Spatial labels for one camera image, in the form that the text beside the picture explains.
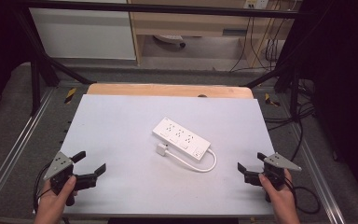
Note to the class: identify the white device under desk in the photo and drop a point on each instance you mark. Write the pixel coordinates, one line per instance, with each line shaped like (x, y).
(167, 38)

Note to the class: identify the person's right hand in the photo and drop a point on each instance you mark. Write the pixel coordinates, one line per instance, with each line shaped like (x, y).
(282, 205)

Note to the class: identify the black metal frame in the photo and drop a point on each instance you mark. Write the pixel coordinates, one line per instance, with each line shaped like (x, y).
(167, 8)

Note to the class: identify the white wall socket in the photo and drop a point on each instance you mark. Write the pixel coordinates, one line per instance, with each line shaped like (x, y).
(254, 3)

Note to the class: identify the person's left hand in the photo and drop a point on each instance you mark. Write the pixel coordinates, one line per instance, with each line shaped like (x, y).
(51, 208)

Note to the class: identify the light wooden table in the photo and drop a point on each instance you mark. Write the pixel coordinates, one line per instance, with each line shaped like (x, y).
(167, 90)

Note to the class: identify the white plug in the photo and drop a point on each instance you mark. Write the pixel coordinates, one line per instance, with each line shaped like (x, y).
(161, 149)

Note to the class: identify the wooden desk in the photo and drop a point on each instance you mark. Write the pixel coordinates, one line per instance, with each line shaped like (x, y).
(183, 25)

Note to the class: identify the black curtain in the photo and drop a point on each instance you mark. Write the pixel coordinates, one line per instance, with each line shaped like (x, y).
(0, 46)
(345, 77)

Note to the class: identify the white cabinet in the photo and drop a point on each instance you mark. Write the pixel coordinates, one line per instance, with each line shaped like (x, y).
(84, 34)

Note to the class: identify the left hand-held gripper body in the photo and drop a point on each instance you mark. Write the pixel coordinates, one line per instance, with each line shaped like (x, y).
(59, 166)

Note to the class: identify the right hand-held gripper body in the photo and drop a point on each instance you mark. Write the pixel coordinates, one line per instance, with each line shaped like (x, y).
(279, 163)

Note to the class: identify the aluminium rail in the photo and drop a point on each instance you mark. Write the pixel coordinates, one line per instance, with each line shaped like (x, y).
(323, 186)
(20, 143)

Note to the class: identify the white power strip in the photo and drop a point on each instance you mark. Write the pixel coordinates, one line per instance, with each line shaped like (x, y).
(180, 137)

